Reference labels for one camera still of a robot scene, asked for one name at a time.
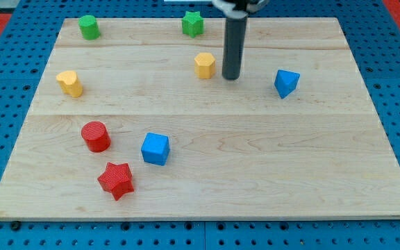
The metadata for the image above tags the yellow hexagon block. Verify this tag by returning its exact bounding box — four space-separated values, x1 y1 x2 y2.
194 52 216 79

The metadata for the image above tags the yellow heart block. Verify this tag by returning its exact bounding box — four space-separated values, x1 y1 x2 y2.
56 70 83 98

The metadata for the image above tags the blue cube block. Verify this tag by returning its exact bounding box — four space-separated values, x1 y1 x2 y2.
141 133 170 166

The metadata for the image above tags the wooden board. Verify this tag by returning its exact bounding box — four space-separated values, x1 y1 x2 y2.
0 17 400 222

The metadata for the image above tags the blue triangle block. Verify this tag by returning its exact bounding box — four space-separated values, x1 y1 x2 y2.
274 69 300 99

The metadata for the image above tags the red star block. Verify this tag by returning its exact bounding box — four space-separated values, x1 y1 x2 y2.
97 162 135 201

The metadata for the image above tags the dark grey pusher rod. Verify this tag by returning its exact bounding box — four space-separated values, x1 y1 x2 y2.
222 16 247 81

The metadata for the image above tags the green star block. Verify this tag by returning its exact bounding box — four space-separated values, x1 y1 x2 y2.
181 11 204 38

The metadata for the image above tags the red cylinder block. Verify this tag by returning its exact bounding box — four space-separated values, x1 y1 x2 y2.
81 121 111 153

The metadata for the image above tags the green cylinder block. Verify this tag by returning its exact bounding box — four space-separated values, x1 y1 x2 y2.
78 15 101 40

